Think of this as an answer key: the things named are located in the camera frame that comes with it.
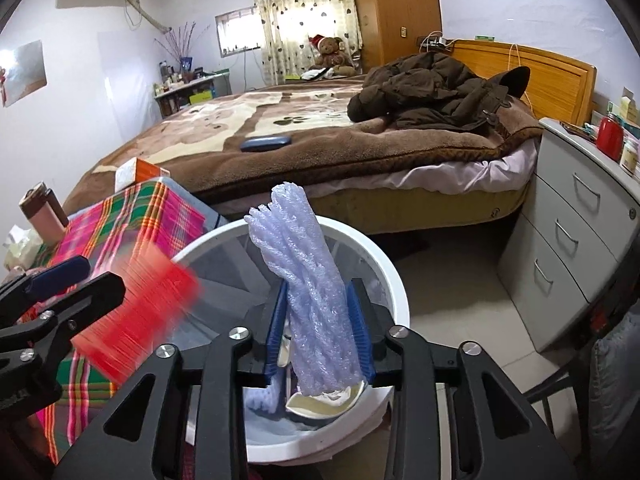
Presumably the vase with dry branches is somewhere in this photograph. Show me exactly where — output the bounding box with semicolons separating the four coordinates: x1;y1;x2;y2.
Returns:
154;22;202;84

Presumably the brown teddy bear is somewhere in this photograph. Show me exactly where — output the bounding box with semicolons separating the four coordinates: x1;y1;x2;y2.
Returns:
308;34;357;77

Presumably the white cable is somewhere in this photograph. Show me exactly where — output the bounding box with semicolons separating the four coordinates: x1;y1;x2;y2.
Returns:
507;42;537;112

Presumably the plaid tablecloth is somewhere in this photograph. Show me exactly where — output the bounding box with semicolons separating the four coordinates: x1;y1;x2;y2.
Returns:
17;180;209;454

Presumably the red jar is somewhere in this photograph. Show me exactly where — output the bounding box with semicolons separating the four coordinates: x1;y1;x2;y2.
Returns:
595;113;624;161

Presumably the dark blue phone case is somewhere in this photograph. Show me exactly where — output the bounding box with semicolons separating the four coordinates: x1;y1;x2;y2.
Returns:
239;134;292;154

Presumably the soft tissue pack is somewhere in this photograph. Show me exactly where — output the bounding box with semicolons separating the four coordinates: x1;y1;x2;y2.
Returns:
2;227;44;272

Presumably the orange tissue box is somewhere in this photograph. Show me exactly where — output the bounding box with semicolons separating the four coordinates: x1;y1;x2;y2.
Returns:
114;157;172;194

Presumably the small window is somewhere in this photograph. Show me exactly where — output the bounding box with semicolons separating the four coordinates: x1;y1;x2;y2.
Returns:
214;7;264;59

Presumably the patterned curtain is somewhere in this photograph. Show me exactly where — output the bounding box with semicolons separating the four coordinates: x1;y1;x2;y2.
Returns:
249;0;364;89

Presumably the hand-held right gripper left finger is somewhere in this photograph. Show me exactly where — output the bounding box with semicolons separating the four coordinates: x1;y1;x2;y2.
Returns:
50;280;290;480

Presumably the yellow mattress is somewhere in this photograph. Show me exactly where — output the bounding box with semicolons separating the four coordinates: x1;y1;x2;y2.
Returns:
197;180;539;242

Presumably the red medicine box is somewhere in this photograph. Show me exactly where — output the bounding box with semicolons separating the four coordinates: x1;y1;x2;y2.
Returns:
70;249;202;382

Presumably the white jar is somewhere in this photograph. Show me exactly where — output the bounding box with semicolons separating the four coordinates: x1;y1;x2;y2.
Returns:
619;139;640;174

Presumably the wooden headboard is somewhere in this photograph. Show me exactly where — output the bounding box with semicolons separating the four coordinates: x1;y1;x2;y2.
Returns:
444;39;599;127

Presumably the grey drawer cabinet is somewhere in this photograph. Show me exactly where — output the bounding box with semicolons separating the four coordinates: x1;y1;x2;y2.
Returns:
497;117;640;354

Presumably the pink brown lidded mug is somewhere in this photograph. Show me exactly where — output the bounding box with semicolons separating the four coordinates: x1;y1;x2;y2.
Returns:
19;181;69;244

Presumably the wooden wardrobe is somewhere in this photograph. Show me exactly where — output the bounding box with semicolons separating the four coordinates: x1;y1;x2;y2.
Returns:
347;0;444;74

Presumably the brown jacket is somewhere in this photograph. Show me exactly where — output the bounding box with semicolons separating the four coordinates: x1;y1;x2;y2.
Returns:
347;52;532;134

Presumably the bed with brown blanket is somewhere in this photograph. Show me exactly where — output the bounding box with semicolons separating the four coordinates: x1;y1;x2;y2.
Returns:
62;74;544;214

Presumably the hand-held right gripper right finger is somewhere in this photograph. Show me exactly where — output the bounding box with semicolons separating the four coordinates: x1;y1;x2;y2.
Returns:
344;280;571;480

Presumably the cluttered side desk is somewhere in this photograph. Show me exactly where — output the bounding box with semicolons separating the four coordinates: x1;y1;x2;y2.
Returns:
152;67;234;121

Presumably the pink bed sheet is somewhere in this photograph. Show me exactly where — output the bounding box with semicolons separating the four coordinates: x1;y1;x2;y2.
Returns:
320;137;542;197

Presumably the white round waste bin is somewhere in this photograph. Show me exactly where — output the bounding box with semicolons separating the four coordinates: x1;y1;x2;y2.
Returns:
172;217;411;464

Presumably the dark chair with grey cushion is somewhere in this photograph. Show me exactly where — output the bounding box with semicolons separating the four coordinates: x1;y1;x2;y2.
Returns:
525;310;640;480

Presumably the silver wall mirror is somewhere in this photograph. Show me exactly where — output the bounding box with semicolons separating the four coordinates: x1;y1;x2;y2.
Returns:
0;39;49;109

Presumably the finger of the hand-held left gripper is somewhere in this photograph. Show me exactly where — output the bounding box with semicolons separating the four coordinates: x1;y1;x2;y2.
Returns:
0;271;126;367
0;255;92;312

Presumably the power strip with cables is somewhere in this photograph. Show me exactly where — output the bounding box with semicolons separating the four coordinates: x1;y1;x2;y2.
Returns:
414;32;456;52

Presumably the wrapped air conditioner pipe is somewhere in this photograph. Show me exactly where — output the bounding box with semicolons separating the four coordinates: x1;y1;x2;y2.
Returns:
117;0;174;32

